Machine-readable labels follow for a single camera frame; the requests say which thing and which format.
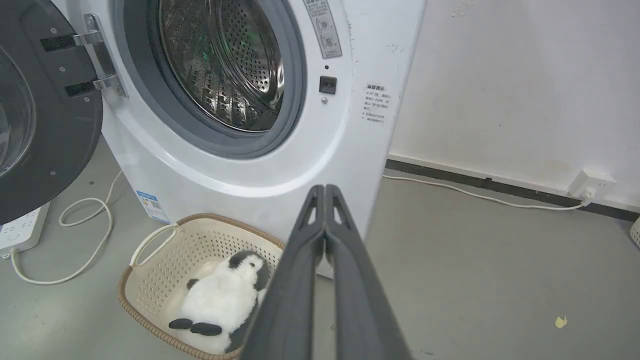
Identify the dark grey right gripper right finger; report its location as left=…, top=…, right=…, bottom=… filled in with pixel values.
left=325, top=184, right=413, bottom=360

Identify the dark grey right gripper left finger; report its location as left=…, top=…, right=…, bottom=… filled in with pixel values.
left=240, top=184, right=327, bottom=360

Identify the white front-load washing machine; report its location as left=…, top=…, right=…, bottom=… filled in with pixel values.
left=52, top=0, right=429, bottom=280

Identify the dark grey washing machine door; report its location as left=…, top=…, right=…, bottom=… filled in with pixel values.
left=0, top=0, right=104, bottom=226

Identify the black and white plush penguin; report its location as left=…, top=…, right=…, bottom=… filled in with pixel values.
left=168, top=250, right=270, bottom=355

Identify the cream perforated laundry basket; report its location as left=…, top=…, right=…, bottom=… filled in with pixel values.
left=117, top=213, right=286, bottom=360

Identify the white power strip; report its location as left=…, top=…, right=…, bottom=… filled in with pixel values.
left=0, top=201, right=52, bottom=253

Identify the white power strip cable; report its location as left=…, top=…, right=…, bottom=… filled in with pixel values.
left=2, top=170, right=124, bottom=286

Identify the white wall socket plug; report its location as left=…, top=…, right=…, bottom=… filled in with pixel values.
left=567, top=169, right=617, bottom=203

